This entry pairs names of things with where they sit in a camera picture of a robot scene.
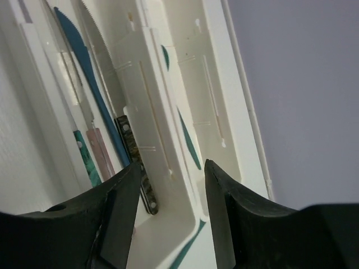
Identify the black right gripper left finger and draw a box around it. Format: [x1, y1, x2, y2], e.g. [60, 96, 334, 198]
[1, 163, 141, 268]

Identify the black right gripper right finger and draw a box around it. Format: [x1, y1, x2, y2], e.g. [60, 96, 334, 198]
[205, 160, 358, 268]

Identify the steel knife green handle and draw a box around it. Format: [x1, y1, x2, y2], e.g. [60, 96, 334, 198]
[61, 49, 102, 187]

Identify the steel knife pink handle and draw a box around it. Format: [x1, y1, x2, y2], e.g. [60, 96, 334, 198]
[42, 1, 114, 181]

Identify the teal plastic spoon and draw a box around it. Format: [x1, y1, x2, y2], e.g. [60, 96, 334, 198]
[161, 45, 206, 269]

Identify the steel knife dark marbled handle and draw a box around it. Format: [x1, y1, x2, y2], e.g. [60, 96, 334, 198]
[79, 1, 159, 215]

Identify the blue plastic knife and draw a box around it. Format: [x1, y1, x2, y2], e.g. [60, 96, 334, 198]
[54, 7, 130, 167]

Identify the white far tray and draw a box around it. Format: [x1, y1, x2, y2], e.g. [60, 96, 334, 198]
[144, 1, 269, 268]

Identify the white tray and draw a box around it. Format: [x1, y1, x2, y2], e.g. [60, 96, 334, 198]
[144, 1, 269, 268]
[11, 0, 208, 269]

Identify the white near tray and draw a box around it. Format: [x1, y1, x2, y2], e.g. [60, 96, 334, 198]
[11, 0, 208, 269]

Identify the aluminium table edge rail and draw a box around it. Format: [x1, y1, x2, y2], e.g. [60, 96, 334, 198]
[221, 0, 275, 201]

